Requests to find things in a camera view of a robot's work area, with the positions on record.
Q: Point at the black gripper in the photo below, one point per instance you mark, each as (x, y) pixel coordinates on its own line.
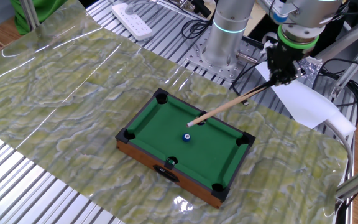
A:
(284, 62)

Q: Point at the wooden pool cue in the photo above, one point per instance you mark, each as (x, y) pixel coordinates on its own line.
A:
(222, 107)

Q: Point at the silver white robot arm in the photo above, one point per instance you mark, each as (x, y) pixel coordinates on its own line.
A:
(228, 43)

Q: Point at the blue pool ball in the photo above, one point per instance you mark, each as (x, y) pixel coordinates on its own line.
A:
(186, 137)

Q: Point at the mini green pool table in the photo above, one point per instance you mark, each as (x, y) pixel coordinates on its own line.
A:
(166, 124)

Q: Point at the green pool ball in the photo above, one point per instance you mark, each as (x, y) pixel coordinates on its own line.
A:
(170, 161)

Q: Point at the crinkled silver foil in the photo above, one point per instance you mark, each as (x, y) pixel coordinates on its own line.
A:
(311, 67)

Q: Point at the white paper sheet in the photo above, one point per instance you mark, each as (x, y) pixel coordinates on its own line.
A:
(303, 102)

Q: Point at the silver mounting plate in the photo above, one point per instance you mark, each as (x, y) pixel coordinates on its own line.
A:
(197, 57)

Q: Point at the grey curved conduit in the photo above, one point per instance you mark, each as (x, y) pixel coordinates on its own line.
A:
(348, 149)

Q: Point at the white power strip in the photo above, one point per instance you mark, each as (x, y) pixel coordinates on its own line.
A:
(132, 21)

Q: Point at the green marble-pattern mat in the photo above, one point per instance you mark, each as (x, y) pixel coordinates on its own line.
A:
(73, 93)

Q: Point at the green cloth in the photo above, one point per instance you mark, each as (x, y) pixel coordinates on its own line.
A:
(48, 14)

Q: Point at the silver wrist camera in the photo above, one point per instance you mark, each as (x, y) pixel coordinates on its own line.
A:
(275, 12)

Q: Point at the aluminium frame post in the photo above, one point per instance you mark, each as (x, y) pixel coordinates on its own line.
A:
(353, 62)
(30, 14)
(356, 183)

